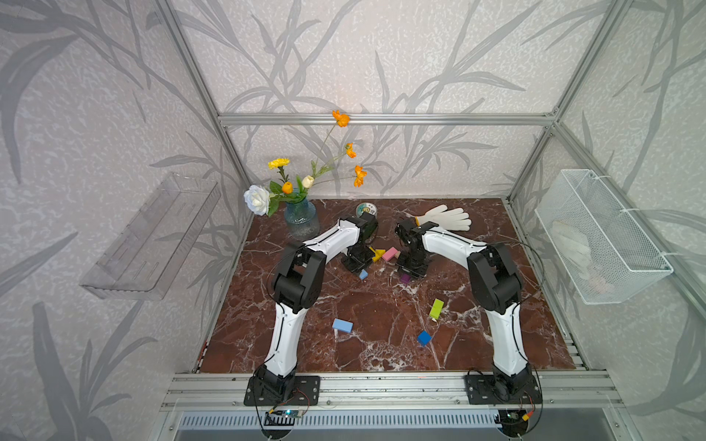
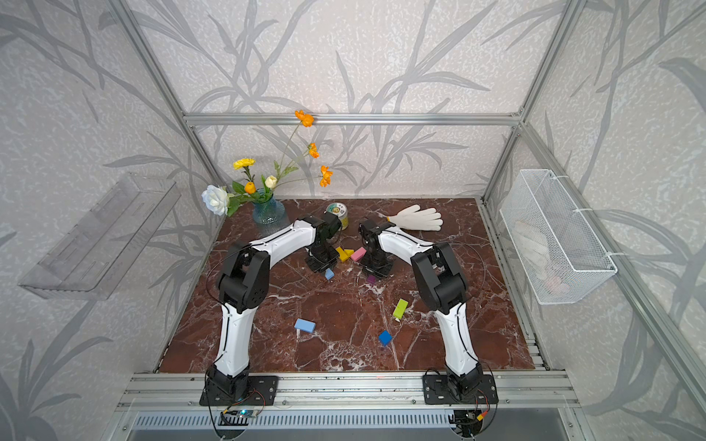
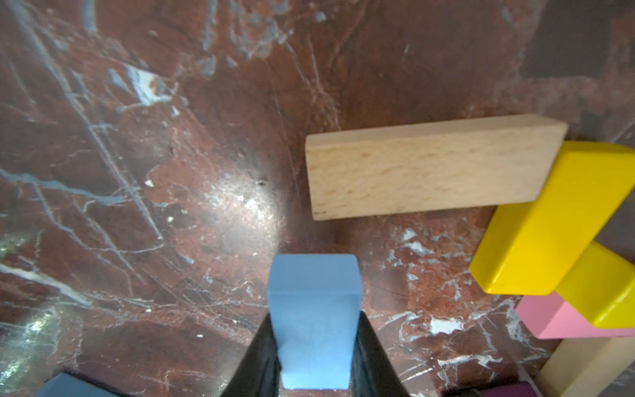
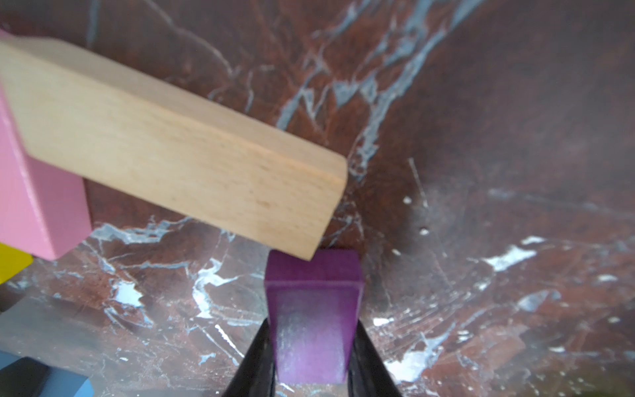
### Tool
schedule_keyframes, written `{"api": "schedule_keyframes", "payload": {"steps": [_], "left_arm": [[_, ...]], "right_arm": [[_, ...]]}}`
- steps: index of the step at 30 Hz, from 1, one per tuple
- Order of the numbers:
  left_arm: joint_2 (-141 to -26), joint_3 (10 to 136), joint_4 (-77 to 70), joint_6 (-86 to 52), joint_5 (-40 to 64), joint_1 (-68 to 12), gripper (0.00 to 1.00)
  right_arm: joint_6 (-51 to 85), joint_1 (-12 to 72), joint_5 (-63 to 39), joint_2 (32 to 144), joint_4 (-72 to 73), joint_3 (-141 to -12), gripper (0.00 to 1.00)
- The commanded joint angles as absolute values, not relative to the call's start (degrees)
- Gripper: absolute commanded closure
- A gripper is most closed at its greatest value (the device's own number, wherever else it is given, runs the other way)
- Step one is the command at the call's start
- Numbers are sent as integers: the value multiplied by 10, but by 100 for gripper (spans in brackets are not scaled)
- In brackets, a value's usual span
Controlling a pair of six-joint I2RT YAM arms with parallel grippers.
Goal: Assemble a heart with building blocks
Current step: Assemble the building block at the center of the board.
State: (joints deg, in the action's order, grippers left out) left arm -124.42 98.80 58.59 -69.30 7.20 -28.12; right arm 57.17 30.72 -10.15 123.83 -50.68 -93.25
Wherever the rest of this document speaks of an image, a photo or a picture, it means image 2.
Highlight pink rectangular block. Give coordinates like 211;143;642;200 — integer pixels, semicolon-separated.
350;247;367;262

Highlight yellow rectangular block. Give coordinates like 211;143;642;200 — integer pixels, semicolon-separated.
336;247;350;262

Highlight lime green block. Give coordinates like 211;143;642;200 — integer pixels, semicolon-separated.
393;300;408;322

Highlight dark blue cube block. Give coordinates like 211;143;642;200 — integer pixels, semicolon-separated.
378;331;393;347

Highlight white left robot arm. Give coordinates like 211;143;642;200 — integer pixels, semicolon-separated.
207;212;342;399

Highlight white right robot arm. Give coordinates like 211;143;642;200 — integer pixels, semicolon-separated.
359;218;484;402

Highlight sunflower seed tin can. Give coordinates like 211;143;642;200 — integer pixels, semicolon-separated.
327;202;349;231

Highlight white cotton glove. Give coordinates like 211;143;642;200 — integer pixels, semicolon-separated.
387;205;443;232

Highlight blue glass vase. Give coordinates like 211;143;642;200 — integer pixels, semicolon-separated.
253;197;290;227

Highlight artificial flower bouquet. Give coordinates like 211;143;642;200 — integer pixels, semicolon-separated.
200;109;335;217

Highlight white items in basket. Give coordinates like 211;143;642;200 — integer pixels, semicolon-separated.
512;220;569;296

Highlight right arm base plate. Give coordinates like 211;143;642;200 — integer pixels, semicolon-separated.
422;371;499;406

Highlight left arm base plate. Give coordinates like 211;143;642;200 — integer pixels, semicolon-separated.
199;375;279;407

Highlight white wire basket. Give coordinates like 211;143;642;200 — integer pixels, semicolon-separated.
500;169;618;305

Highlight aluminium front rail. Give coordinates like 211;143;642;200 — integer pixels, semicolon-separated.
117;370;580;412

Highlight clear acrylic wall shelf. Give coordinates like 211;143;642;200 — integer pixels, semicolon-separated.
18;173;181;301

